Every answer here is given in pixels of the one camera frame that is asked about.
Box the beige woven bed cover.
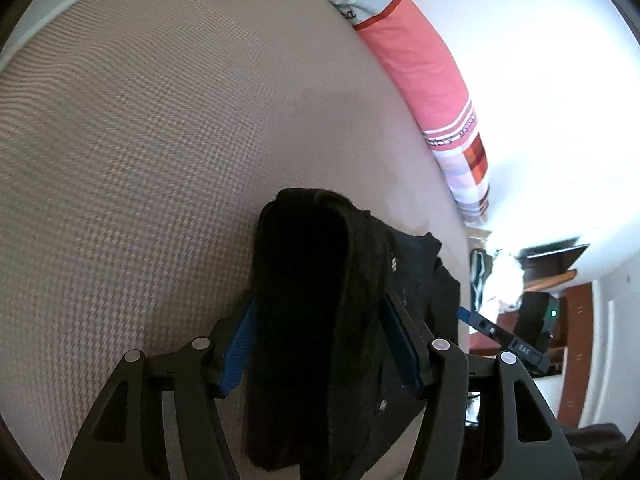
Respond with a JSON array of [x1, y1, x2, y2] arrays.
[[1, 0, 468, 479]]

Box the striped navy olive garment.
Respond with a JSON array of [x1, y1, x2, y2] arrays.
[[470, 248, 494, 311]]

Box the black pants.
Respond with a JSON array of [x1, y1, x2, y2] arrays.
[[246, 188, 460, 479]]

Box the dark wooden furniture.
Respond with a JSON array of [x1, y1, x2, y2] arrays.
[[469, 234, 594, 428]]

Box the white patterned cloth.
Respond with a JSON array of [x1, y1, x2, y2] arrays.
[[483, 250, 525, 312]]

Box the pink plaid bolster pillow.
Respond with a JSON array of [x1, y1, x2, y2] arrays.
[[326, 0, 489, 226]]

